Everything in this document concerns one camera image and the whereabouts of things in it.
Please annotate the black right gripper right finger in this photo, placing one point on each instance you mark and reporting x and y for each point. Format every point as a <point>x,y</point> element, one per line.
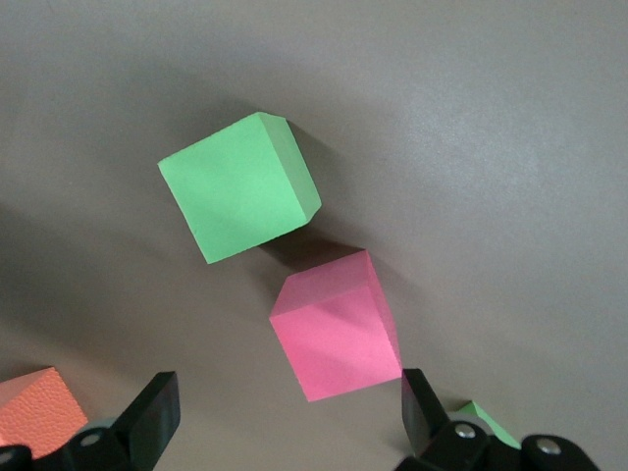
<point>427,427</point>

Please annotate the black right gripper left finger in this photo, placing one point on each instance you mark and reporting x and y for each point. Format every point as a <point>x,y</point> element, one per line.
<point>147,422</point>

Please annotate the green foam cube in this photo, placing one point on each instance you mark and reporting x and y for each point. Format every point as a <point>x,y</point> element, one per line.
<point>230,191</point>
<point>493,427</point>

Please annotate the crimson foam cube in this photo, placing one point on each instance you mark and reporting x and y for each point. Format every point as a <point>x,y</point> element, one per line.
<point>333,333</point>

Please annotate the orange foam cube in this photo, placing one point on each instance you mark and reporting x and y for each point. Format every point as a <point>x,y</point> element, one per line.
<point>34,407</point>

